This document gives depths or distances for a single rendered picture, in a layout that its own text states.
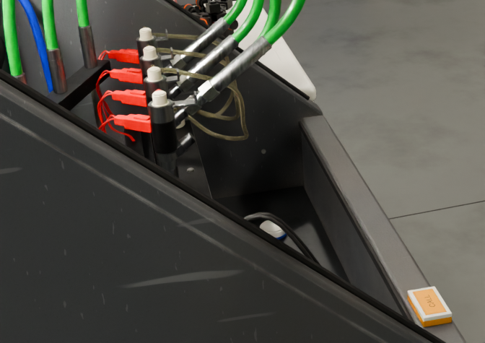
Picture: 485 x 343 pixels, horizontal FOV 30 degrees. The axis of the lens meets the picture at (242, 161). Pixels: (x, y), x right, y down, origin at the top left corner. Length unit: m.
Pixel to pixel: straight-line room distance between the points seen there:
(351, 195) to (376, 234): 0.10
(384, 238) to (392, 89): 2.93
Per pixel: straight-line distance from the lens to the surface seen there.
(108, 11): 1.32
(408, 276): 1.02
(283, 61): 1.56
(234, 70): 1.02
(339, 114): 3.77
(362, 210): 1.14
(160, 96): 1.02
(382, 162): 3.36
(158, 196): 0.69
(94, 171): 0.68
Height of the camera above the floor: 1.52
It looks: 26 degrees down
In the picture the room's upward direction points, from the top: 5 degrees counter-clockwise
